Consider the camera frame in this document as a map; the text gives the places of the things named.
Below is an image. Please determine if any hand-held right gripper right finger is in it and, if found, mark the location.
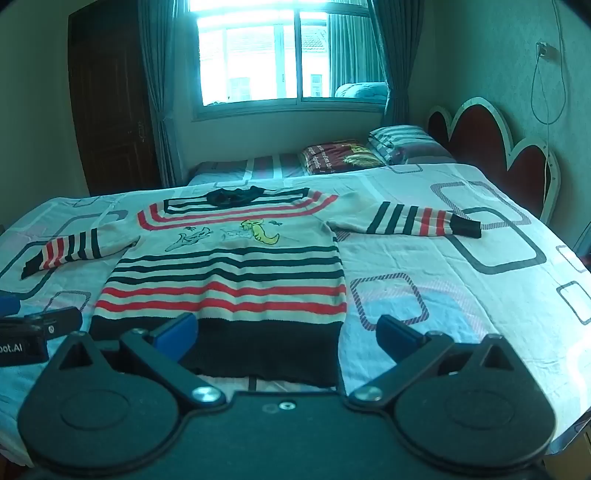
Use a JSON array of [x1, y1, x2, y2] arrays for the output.
[[347, 315, 529, 409]]

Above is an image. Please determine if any striped bed sheet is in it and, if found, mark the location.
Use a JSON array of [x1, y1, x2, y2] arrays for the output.
[[187, 152, 458, 188]]

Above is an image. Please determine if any red printed pillow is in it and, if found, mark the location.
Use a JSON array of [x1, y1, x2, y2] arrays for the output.
[[299, 141, 386, 176]]

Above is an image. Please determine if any white patterned bedsheet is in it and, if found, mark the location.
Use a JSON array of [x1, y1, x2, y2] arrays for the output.
[[0, 162, 591, 467]]

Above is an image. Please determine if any striped pillow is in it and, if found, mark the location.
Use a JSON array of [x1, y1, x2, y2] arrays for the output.
[[368, 124, 457, 165]]

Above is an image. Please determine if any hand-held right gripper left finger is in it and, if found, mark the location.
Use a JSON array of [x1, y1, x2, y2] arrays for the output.
[[48, 313, 227, 409]]

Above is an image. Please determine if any red scalloped headboard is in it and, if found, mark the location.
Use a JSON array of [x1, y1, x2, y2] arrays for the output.
[[426, 97, 561, 224]]

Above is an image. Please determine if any blue curtain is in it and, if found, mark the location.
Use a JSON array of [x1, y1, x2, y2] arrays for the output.
[[139, 0, 204, 188], [369, 0, 411, 127]]

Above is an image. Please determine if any dark wooden door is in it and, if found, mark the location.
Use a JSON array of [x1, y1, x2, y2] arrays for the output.
[[68, 9, 162, 197]]

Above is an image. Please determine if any window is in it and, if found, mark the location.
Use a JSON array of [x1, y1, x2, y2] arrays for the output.
[[187, 0, 391, 121]]

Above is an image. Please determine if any black garment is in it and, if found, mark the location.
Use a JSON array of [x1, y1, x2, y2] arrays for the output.
[[21, 186, 482, 387]]

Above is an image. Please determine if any white wall cable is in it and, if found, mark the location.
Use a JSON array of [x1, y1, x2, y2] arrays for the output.
[[530, 0, 568, 126]]

